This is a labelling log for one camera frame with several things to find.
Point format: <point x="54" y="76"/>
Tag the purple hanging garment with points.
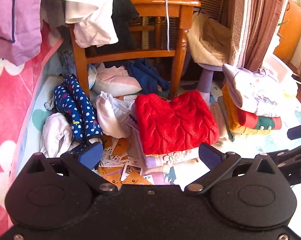
<point x="20" y="36"/>

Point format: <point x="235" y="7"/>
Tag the cream cushion on stool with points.
<point x="208" y="40"/>

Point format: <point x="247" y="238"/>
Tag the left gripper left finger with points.
<point x="81" y="164"/>

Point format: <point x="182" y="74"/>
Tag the white hanging garment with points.
<point x="92" y="20"/>

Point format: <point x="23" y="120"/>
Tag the pink floral blanket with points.
<point x="18" y="85"/>

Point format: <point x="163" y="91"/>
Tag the blue polka dot garment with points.
<point x="70" y="100"/>

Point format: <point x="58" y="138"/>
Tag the white crumpled garment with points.
<point x="112" y="115"/>

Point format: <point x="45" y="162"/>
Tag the navy blue garment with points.
<point x="147" y="76"/>

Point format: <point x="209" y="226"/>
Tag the scattered orange playing cards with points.
<point x="118" y="167"/>

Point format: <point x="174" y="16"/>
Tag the wooden chair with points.
<point x="147" y="33"/>

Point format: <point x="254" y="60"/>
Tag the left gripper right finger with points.
<point x="221" y="165"/>

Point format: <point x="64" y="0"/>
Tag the colourful folded clothes stack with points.
<point x="253" y="101"/>

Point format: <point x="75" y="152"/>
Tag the striped curtain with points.
<point x="253" y="24"/>

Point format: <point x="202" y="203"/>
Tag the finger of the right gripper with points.
<point x="294" y="133"/>

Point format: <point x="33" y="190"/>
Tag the red knit sweater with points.
<point x="176" y="125"/>

